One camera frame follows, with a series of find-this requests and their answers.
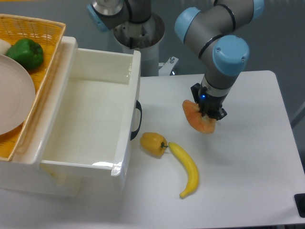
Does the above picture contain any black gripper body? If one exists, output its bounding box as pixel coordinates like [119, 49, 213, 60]
[191, 83, 227, 120]

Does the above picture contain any orange triangle bread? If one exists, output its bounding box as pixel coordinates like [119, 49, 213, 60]
[182, 100, 216, 134]

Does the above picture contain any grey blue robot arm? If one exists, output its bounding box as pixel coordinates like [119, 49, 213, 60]
[87, 0, 264, 120]

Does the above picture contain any white upper drawer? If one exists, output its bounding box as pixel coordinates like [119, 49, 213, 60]
[41, 49, 141, 177]

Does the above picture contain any white drawer cabinet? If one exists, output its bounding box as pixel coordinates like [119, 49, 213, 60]
[0, 36, 134, 198]

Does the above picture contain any yellow bell pepper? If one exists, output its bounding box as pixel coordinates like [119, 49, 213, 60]
[140, 132, 168, 157]

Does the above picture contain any yellow banana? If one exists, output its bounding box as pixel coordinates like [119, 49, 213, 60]
[168, 142, 200, 199]

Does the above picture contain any black object at table edge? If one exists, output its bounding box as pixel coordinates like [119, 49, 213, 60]
[294, 193, 305, 218]

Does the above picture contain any yellow woven basket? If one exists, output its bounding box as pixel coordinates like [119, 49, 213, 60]
[0, 14, 66, 162]

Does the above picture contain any green bell pepper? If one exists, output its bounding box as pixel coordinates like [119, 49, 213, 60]
[5, 38, 44, 70]

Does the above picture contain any pink round plate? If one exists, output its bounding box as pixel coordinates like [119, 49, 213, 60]
[0, 55, 35, 134]

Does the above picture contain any white vegetable in basket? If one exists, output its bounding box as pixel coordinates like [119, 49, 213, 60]
[0, 39, 11, 55]

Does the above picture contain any black drawer handle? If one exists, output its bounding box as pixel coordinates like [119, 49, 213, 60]
[130, 100, 142, 140]

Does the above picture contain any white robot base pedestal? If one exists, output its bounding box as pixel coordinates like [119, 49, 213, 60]
[113, 13, 179, 77]

